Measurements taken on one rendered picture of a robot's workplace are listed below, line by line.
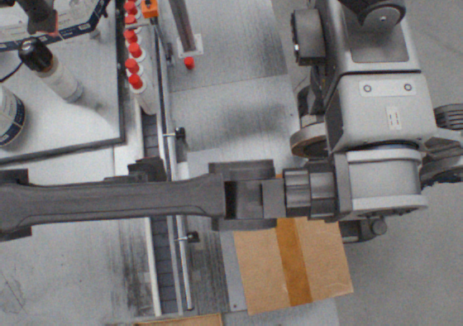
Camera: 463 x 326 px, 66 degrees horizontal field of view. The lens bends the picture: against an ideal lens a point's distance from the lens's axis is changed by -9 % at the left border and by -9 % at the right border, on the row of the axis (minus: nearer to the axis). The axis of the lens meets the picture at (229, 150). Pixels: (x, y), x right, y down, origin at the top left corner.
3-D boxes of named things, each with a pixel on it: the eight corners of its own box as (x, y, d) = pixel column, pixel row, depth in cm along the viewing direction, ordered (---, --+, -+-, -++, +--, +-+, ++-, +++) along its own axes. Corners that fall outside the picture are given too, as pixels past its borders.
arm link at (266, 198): (297, 217, 53) (295, 178, 54) (223, 220, 54) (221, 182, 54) (289, 208, 63) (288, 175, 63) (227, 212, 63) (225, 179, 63)
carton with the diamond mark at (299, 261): (230, 203, 116) (223, 184, 91) (307, 187, 116) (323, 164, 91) (249, 304, 107) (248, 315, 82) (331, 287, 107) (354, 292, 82)
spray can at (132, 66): (140, 88, 126) (121, 57, 107) (155, 84, 126) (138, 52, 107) (141, 103, 125) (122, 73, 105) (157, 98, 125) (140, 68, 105)
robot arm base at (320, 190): (333, 223, 60) (351, 213, 49) (283, 227, 61) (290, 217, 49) (328, 170, 63) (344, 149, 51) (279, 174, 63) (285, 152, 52)
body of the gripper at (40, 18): (30, 36, 90) (15, 19, 83) (33, 5, 93) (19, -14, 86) (54, 31, 90) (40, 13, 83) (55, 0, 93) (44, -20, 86)
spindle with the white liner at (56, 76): (59, 82, 129) (13, 35, 101) (83, 77, 129) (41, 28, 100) (59, 105, 126) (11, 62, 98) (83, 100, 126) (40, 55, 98)
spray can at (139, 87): (143, 102, 125) (123, 72, 105) (158, 98, 125) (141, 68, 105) (145, 117, 123) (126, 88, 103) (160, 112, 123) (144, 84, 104)
